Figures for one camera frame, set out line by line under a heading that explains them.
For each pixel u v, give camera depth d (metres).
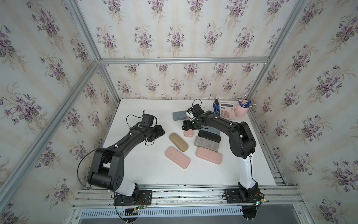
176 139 0.93
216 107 1.14
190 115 0.86
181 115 1.06
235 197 0.73
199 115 0.76
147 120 0.70
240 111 1.06
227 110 1.11
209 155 0.87
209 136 0.95
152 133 0.75
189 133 0.99
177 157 0.87
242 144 0.55
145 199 0.72
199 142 0.91
